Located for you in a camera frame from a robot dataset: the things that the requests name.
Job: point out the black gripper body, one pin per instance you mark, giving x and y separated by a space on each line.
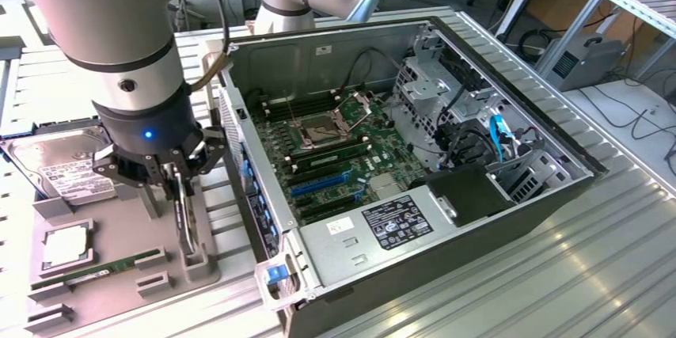
154 132

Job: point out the green graphics card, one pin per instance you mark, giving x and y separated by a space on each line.
185 223

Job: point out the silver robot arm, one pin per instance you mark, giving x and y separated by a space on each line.
117 37

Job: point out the blue slot clip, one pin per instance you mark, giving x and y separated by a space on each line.
257 187
245 168
273 234
267 215

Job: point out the black RAM slot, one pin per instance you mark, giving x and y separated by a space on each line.
274 107
273 102
275 111
278 116
338 145
338 141

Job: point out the thin metal locking lever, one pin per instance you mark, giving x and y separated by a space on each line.
291 106

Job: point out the hard disk with blue carrier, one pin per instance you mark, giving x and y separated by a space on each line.
53 164

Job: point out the grey parts rack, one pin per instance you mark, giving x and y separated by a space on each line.
133 247

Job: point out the silver CPU socket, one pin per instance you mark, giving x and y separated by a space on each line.
317 132

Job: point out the long black expansion slot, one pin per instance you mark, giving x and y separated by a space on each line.
333 211
317 175
327 203

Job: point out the blue expansion slot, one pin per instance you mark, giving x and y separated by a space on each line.
317 187

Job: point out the green RAM stick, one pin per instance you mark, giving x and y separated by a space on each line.
95 272
330 158

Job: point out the silver CPU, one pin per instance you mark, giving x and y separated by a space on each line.
66 245

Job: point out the silver socket cover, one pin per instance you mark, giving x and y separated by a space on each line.
358 96

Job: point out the green motherboard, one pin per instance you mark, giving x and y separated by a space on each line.
381 144

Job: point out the blue case latch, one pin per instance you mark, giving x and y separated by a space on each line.
275 274

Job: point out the silver chipset heatsink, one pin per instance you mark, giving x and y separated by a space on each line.
389 185

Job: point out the grey power supply unit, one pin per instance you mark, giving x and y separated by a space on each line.
338 251

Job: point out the silver disk bay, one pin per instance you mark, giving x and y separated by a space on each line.
423 88
529 179

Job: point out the black plastic shroud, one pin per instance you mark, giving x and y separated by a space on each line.
465 195

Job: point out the black open PC case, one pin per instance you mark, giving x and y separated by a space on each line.
475 259

